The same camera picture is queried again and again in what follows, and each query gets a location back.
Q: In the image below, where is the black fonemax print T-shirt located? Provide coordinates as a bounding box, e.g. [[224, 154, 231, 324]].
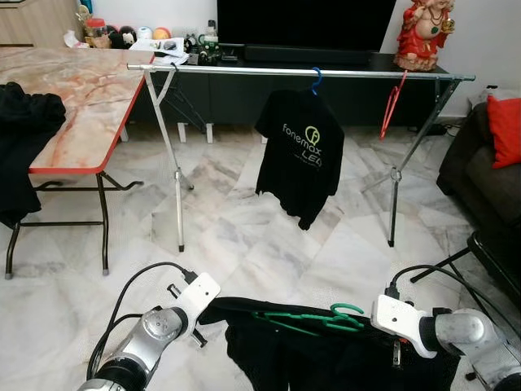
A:
[[199, 296, 462, 391], [255, 88, 345, 231]]

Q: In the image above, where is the green plastic hanger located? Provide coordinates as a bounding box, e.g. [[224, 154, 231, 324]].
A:
[[252, 303, 367, 336]]

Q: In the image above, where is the thin black hanger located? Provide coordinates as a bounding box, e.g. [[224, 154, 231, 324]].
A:
[[163, 67, 211, 135]]

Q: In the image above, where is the red plastic hanger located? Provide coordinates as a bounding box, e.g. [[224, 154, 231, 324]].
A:
[[379, 69, 408, 141]]

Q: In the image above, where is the black metal chair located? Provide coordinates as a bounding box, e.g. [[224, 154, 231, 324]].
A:
[[409, 230, 521, 359]]

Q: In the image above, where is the black TV console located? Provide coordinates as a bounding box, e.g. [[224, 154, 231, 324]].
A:
[[122, 45, 453, 135]]

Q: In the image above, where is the red cushion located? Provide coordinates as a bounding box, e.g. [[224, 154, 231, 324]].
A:
[[487, 95, 521, 169]]

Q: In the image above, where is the black crumpled garment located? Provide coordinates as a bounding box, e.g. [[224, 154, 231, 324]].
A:
[[0, 81, 68, 229]]

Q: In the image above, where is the marble pattern red-edged folding table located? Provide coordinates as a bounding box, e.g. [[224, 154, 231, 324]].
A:
[[0, 46, 157, 278]]

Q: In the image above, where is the silver metal clothes rack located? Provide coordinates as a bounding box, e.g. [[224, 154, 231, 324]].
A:
[[128, 63, 476, 253]]

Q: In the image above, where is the small dark gadget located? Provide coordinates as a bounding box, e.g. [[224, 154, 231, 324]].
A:
[[194, 41, 222, 64]]

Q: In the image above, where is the white paper stack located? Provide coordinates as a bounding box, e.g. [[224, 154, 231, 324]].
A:
[[142, 39, 192, 66]]

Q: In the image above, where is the black soundbar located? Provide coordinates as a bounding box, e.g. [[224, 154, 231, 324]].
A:
[[244, 46, 375, 66]]

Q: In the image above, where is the black mouse plush toy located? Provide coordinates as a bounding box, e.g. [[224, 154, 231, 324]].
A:
[[108, 26, 139, 50]]

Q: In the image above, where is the red laughing Buddha statue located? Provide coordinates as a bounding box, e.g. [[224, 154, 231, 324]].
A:
[[394, 0, 455, 72]]

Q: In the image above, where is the red lid glass jar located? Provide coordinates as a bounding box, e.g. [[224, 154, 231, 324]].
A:
[[85, 18, 109, 50]]

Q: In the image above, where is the white tissue pack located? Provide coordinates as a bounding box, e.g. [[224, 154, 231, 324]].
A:
[[63, 30, 89, 50]]

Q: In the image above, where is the black television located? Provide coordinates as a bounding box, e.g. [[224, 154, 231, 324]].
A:
[[216, 0, 398, 51]]

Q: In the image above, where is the blue gold trophy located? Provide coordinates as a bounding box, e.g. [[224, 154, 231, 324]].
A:
[[76, 0, 94, 29]]

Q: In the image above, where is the light wooden cabinet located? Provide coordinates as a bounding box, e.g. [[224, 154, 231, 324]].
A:
[[0, 0, 82, 48]]

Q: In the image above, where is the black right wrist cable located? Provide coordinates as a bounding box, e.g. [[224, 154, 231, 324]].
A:
[[385, 263, 521, 327]]

